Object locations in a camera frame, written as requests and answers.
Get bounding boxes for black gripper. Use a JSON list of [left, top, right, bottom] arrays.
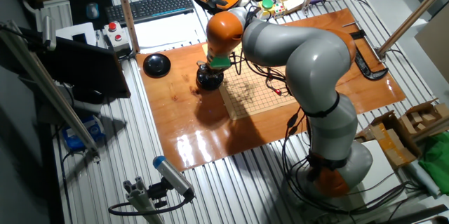
[[196, 60, 225, 79]]

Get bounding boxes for beige go board mat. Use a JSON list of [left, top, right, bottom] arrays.
[[202, 43, 299, 121]]

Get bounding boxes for glossy orange wooden board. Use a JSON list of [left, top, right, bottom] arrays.
[[135, 8, 407, 172]]

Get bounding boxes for black bowl of go stones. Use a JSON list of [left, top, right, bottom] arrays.
[[195, 67, 225, 91]]

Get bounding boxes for green flange adapter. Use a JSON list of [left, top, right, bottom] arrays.
[[209, 56, 232, 70]]

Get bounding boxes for black round bowl lid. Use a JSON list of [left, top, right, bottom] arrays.
[[142, 53, 172, 79]]

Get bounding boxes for white paper sheets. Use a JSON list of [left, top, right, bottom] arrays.
[[133, 10, 208, 53]]

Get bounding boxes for black computer keyboard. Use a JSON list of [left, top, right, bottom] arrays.
[[105, 0, 195, 25]]

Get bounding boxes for yellow box green button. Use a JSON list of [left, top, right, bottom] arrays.
[[257, 0, 278, 20]]

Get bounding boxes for Rubik's cube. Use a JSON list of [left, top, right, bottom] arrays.
[[272, 3, 287, 20]]

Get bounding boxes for white box two red buttons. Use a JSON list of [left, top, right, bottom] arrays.
[[103, 21, 131, 53]]

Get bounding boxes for white gold packet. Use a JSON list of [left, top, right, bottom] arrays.
[[279, 0, 305, 11]]

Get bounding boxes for black monitor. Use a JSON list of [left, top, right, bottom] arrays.
[[19, 27, 132, 99]]

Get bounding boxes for grey computer mouse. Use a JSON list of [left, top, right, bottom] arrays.
[[86, 1, 100, 20]]

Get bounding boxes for blue plastic packet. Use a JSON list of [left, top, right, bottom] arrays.
[[62, 114, 106, 152]]

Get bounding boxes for white framed tablet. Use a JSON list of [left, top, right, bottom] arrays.
[[55, 22, 98, 46]]

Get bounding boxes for black mouse pad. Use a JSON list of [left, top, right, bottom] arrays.
[[69, 0, 114, 30]]

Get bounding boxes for short aluminium profile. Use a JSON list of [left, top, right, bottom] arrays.
[[122, 176, 166, 224]]

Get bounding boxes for long aluminium profile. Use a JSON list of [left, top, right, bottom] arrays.
[[0, 20, 101, 162]]

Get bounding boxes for silver tube-shaped device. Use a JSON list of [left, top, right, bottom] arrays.
[[41, 15, 57, 51]]

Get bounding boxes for black C-clamp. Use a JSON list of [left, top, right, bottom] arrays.
[[342, 22, 389, 81]]

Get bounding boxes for open brown cardboard box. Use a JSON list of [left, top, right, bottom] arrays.
[[354, 110, 422, 169]]

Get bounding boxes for white flat sheet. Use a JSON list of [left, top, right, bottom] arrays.
[[350, 139, 408, 211]]

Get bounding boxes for cardboard box wooden blocks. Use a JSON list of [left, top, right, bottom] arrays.
[[399, 98, 449, 137]]

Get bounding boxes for brown cardboard panel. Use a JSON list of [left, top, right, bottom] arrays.
[[415, 4, 449, 84]]

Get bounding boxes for white rolled sheet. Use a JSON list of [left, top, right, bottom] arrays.
[[406, 160, 441, 199]]

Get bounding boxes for green cloth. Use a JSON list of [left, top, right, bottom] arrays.
[[419, 136, 449, 195]]

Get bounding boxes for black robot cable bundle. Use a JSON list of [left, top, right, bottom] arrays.
[[280, 106, 422, 218]]

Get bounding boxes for silver camera blue end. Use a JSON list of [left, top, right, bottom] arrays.
[[152, 155, 196, 199]]

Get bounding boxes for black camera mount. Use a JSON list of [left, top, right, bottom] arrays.
[[147, 178, 173, 209]]

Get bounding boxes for black camera cable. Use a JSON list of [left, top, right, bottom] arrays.
[[107, 192, 196, 217]]

